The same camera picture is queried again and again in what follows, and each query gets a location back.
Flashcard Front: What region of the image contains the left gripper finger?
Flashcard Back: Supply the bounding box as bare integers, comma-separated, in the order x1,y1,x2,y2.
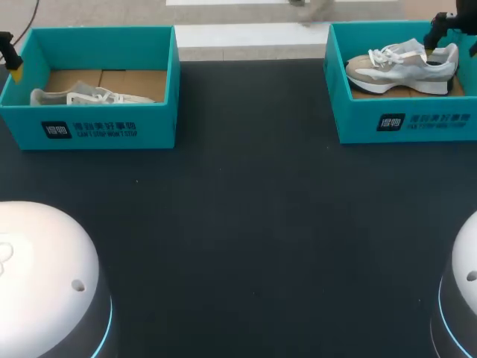
0,31,25,85

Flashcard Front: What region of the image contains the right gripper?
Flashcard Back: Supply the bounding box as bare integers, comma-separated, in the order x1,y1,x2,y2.
423,0,477,61

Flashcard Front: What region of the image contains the beige grey white sneaker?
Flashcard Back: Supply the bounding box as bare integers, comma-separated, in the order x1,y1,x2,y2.
344,37,460,96

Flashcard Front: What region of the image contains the teal box with shoe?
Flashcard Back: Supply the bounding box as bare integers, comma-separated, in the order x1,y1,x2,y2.
0,25,182,151

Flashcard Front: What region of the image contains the pale grey white sneaker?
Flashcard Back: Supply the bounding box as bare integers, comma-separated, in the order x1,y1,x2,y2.
29,81,157,107

